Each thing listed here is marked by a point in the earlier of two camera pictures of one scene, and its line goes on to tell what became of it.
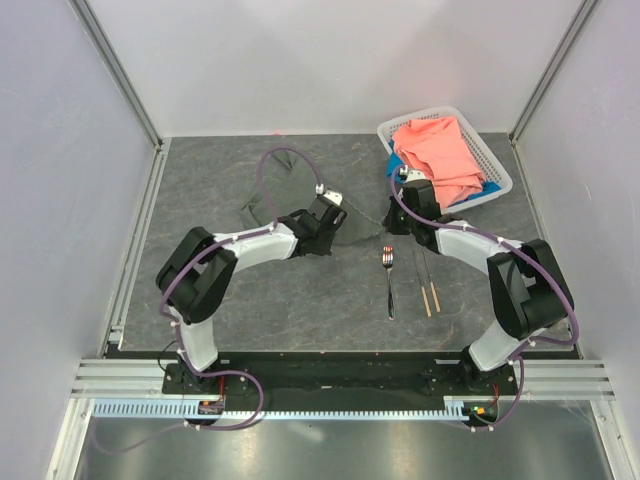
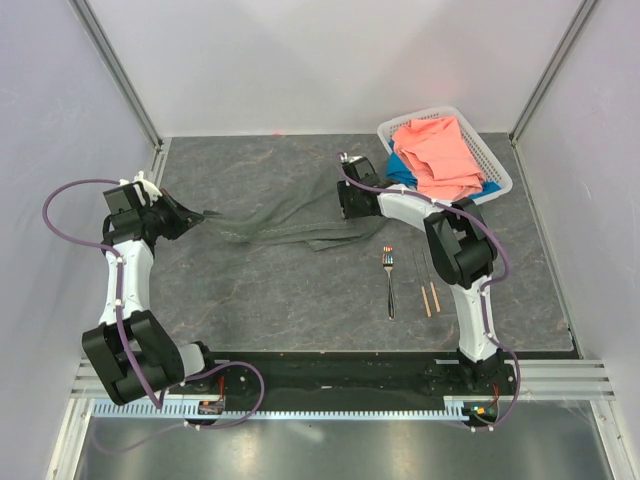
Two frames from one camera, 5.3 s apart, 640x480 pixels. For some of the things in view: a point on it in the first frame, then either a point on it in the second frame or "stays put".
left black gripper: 324,249 → 183,221
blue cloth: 394,165 stays put
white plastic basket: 494,168 stays put
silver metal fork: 388,261 stays put
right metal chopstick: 431,284 stays put
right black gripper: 389,222 → 343,189
